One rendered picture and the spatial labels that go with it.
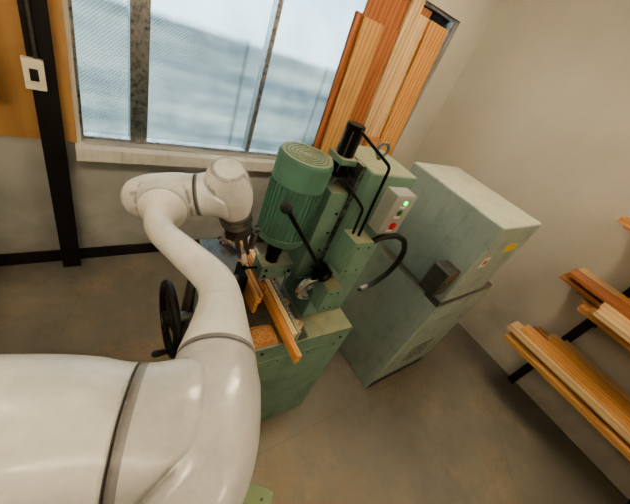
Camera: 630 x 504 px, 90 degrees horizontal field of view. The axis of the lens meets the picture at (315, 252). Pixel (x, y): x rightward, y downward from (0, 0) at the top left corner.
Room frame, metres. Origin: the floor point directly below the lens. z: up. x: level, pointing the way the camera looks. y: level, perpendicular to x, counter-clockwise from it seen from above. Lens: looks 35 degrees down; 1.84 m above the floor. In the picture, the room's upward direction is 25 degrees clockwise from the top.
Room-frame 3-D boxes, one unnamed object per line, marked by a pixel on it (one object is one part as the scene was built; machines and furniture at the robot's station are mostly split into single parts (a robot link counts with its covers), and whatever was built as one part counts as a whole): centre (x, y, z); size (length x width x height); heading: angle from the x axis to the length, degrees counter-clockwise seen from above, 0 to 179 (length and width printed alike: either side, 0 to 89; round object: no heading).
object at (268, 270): (0.93, 0.13, 1.03); 0.14 x 0.07 x 0.09; 134
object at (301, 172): (0.92, 0.14, 1.35); 0.18 x 0.18 x 0.31
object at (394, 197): (1.04, -0.19, 1.40); 0.10 x 0.06 x 0.16; 134
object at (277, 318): (0.89, 0.12, 0.92); 0.62 x 0.02 x 0.04; 44
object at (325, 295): (0.93, -0.10, 1.02); 0.09 x 0.07 x 0.12; 44
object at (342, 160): (1.02, 0.04, 1.54); 0.08 x 0.08 x 0.17; 44
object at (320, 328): (1.00, 0.05, 0.76); 0.57 x 0.45 x 0.09; 134
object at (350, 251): (0.96, -0.12, 1.23); 0.09 x 0.08 x 0.15; 134
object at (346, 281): (1.12, -0.07, 1.16); 0.22 x 0.22 x 0.72; 44
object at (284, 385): (1.00, 0.06, 0.36); 0.58 x 0.45 x 0.71; 134
